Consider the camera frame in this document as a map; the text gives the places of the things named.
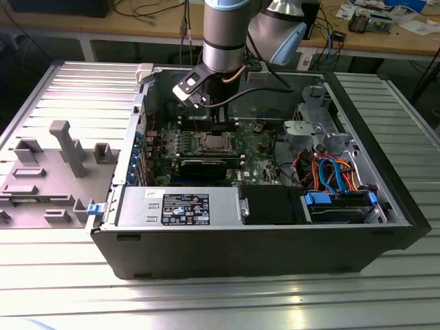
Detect green circuit board module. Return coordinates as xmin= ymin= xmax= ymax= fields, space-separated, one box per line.
xmin=369 ymin=12 xmax=394 ymax=34

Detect wooden desk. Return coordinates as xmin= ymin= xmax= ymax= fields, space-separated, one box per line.
xmin=0 ymin=0 xmax=440 ymax=58

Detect metal socket cover frame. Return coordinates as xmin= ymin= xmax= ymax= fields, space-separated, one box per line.
xmin=198 ymin=132 xmax=237 ymax=153

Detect orange wire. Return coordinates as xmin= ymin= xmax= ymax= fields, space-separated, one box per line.
xmin=307 ymin=153 xmax=322 ymax=188
xmin=335 ymin=158 xmax=362 ymax=191

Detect black graphics card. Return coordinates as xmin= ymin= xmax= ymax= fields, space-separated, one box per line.
xmin=178 ymin=158 xmax=229 ymax=180

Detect grey parts rack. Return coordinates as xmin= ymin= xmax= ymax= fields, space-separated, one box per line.
xmin=0 ymin=120 xmax=120 ymax=230

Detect black PC case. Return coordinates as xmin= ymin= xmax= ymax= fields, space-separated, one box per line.
xmin=89 ymin=63 xmax=433 ymax=281

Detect hard disk blue carrier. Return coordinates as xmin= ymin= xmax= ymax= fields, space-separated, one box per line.
xmin=300 ymin=191 xmax=380 ymax=225

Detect black tower box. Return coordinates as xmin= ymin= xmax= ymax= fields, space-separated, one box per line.
xmin=302 ymin=0 xmax=322 ymax=41

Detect dark hanging cable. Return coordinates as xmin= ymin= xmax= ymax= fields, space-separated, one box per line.
xmin=177 ymin=0 xmax=189 ymax=65
xmin=186 ymin=0 xmax=195 ymax=67

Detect finned CPU cooler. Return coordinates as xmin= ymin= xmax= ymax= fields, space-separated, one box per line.
xmin=348 ymin=9 xmax=371 ymax=34

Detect silver power supply unit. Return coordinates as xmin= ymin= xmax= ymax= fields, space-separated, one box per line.
xmin=115 ymin=186 xmax=243 ymax=228

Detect black camera cable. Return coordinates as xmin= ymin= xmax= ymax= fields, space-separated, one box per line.
xmin=202 ymin=60 xmax=295 ymax=109

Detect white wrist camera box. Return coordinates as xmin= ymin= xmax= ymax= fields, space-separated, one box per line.
xmin=171 ymin=67 xmax=210 ymax=110

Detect small white papers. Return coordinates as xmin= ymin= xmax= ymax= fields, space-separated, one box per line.
xmin=335 ymin=2 xmax=357 ymax=19

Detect large black box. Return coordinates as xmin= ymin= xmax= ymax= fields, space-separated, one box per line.
xmin=8 ymin=0 xmax=111 ymax=19

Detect CPU socket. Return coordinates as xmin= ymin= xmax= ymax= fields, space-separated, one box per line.
xmin=195 ymin=130 xmax=240 ymax=155

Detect grey metal bay box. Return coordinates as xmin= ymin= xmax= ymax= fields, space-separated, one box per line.
xmin=283 ymin=120 xmax=327 ymax=152

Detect white paper sheet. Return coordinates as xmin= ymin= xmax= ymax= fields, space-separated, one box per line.
xmin=399 ymin=19 xmax=439 ymax=36

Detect blue box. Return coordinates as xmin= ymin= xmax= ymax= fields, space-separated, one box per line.
xmin=383 ymin=0 xmax=428 ymax=11

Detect grey case handle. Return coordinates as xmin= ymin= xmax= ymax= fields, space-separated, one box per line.
xmin=135 ymin=63 xmax=156 ymax=85

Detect blue flat wire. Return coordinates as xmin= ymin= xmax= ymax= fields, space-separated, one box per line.
xmin=329 ymin=157 xmax=349 ymax=194
xmin=318 ymin=158 xmax=337 ymax=192

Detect RAM slot white clips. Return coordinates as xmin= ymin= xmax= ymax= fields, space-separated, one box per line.
xmin=177 ymin=117 xmax=239 ymax=123
xmin=177 ymin=124 xmax=239 ymax=129

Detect green motherboard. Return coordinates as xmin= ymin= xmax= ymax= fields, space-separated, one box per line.
xmin=144 ymin=115 xmax=295 ymax=189

